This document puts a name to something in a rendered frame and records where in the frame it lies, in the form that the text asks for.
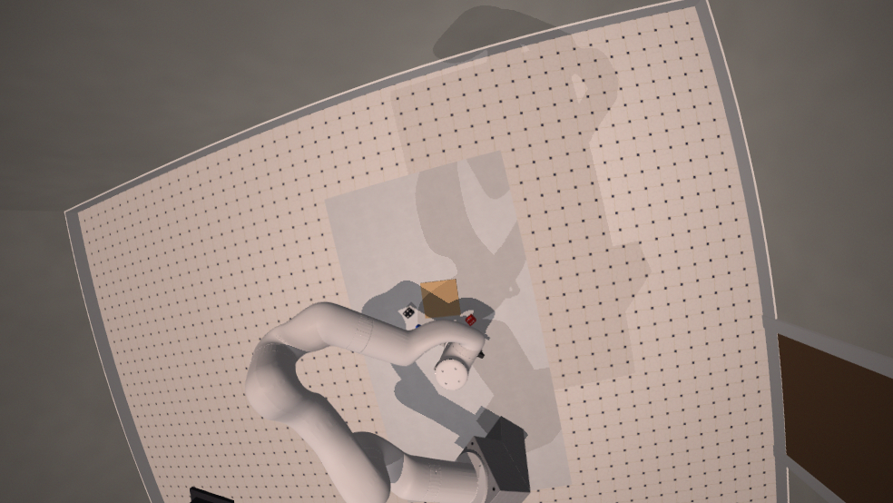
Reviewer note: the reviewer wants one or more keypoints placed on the tan flat mat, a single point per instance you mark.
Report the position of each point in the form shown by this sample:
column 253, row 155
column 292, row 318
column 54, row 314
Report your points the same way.
column 440, row 298

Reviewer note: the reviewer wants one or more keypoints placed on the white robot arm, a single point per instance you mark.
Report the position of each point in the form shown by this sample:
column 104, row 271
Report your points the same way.
column 273, row 389

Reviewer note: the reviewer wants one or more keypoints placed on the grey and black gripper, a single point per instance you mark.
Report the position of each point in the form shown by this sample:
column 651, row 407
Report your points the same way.
column 480, row 355

